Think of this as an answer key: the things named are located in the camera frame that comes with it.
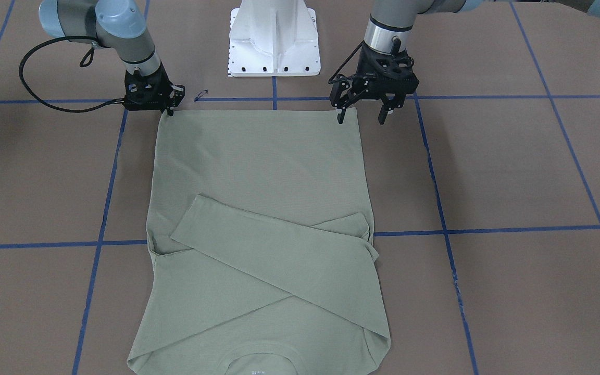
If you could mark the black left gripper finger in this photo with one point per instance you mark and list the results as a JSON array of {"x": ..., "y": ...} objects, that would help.
[
  {"x": 340, "y": 114},
  {"x": 387, "y": 108}
]

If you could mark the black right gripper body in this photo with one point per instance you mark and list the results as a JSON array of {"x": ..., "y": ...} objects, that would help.
[{"x": 167, "y": 85}]

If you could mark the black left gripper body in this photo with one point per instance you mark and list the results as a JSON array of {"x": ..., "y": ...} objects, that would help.
[{"x": 352, "y": 88}]

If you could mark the sage green long-sleeve shirt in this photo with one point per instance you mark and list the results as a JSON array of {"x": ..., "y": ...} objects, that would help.
[{"x": 260, "y": 232}]

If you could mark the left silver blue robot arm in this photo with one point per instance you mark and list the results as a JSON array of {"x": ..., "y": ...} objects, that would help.
[{"x": 496, "y": 67}]

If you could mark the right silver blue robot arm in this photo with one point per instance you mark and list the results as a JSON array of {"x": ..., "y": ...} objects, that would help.
[{"x": 118, "y": 25}]

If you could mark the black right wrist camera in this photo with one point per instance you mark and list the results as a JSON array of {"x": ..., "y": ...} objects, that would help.
[{"x": 178, "y": 92}]

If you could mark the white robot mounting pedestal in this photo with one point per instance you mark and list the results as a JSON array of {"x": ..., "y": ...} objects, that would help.
[{"x": 273, "y": 39}]

